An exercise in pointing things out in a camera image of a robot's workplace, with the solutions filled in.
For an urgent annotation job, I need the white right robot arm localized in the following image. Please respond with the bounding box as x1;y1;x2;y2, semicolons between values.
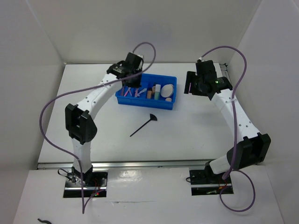
184;60;271;183

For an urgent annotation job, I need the BB cream bottle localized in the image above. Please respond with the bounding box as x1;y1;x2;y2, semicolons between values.
152;84;156;95

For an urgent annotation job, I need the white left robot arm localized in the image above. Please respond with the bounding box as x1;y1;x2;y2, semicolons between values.
65;52;144;186

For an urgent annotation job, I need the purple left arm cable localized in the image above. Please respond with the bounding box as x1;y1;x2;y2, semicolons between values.
38;42;157;214

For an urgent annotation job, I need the green bottle white cap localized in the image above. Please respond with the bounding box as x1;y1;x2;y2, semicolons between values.
154;84;161;100

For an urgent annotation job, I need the aluminium table edge rail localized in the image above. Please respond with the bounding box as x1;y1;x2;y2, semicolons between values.
37;160;208;170

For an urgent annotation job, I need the pink brow comb brush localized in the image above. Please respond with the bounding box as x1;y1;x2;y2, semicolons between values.
121;86;125;96

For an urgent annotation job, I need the purple eyelash curler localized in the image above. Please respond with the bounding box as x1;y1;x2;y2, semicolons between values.
137;88;147;98

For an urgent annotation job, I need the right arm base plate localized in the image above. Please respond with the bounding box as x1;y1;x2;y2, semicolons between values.
185;169;234;196

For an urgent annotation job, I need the black fan brush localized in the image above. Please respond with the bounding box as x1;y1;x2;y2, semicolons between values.
130;114;157;137

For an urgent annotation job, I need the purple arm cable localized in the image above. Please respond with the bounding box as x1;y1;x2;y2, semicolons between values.
38;42;157;214
199;45;256;212

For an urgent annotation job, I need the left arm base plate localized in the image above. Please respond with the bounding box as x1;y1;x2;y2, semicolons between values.
60;171;108;198

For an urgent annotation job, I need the blue plastic organizer bin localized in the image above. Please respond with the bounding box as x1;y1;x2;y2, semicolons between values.
115;73;177;110

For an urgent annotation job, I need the beige square foundation bottle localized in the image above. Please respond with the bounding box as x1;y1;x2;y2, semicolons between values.
147;91;152;99

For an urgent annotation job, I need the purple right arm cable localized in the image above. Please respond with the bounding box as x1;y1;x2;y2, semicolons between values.
199;45;256;212

